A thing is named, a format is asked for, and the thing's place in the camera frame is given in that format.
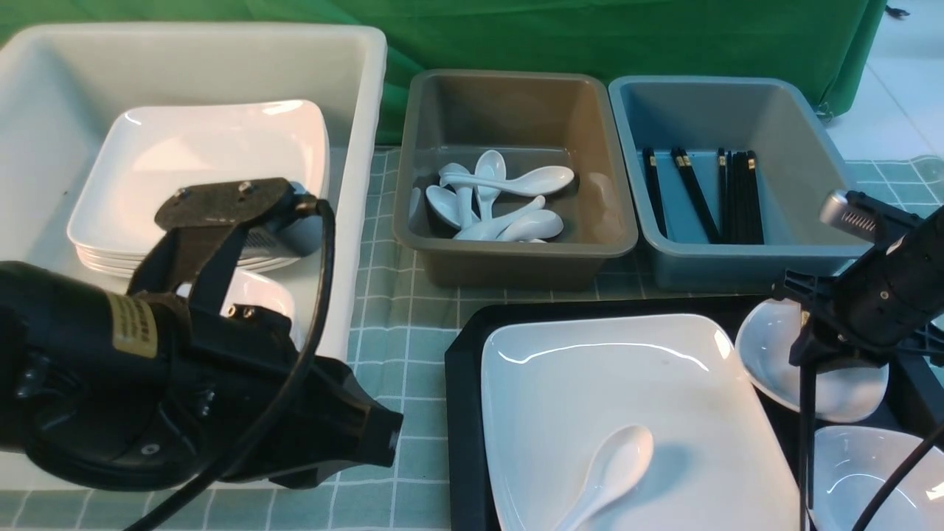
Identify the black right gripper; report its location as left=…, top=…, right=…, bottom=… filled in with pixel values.
left=772, top=205, right=942, bottom=367

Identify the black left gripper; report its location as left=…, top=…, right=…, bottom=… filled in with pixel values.
left=125, top=178, right=403, bottom=488

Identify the white bowl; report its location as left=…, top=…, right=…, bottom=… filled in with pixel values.
left=735, top=299, right=889, bottom=423
left=813, top=426, right=943, bottom=530

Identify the white ceramic spoon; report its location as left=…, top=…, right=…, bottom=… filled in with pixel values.
left=556, top=426, right=654, bottom=530

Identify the large white square plate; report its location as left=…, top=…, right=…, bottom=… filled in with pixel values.
left=481, top=315, right=799, bottom=530

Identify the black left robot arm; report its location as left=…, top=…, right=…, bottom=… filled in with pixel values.
left=1, top=178, right=403, bottom=491

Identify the black serving tray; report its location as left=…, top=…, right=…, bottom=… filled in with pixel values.
left=445, top=294, right=943, bottom=530

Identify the stack of white bowls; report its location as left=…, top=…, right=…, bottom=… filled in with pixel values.
left=219, top=268, right=304, bottom=350

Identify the bundle of black chopsticks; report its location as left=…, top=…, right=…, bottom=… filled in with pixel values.
left=637, top=147, right=766, bottom=246

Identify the blue plastic bin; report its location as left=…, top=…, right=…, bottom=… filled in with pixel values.
left=609, top=75, right=867, bottom=294

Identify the stack of white square plates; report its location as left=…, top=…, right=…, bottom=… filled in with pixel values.
left=66, top=100, right=330, bottom=278

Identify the green backdrop cloth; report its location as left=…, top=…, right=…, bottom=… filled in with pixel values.
left=1, top=1, right=886, bottom=145

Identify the pile of white spoons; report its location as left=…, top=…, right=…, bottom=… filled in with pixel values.
left=421, top=149, right=576, bottom=244

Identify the large white plastic tub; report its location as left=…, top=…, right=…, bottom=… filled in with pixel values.
left=0, top=22, right=387, bottom=490

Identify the brown plastic bin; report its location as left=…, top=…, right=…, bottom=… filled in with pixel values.
left=392, top=69, right=639, bottom=291

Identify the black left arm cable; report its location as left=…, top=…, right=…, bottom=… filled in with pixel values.
left=122, top=198, right=337, bottom=531

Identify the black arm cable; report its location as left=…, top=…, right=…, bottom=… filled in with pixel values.
left=122, top=198, right=337, bottom=531
left=799, top=354, right=944, bottom=531

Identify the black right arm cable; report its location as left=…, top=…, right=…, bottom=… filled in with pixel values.
left=799, top=354, right=944, bottom=531

